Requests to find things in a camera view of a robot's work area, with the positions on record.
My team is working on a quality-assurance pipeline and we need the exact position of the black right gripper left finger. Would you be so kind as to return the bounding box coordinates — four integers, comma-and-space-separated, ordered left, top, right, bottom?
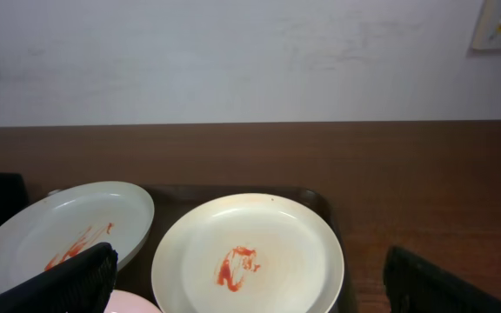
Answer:
0, 243, 118, 313

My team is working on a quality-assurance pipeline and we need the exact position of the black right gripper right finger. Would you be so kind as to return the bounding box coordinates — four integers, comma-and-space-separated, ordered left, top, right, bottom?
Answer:
383, 246, 501, 313

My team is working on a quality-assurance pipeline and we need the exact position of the pink-white plate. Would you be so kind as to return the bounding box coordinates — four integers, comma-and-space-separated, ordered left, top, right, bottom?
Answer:
104, 290, 162, 313

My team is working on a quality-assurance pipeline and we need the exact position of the grey-white plate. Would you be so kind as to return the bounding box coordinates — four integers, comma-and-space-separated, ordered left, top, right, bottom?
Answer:
0, 182, 155, 294

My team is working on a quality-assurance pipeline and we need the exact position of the large brown serving tray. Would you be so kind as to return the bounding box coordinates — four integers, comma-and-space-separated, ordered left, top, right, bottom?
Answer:
117, 186, 357, 312

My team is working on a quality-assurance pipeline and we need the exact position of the cream dirty plate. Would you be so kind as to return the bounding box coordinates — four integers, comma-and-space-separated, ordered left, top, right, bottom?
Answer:
151, 193, 345, 313

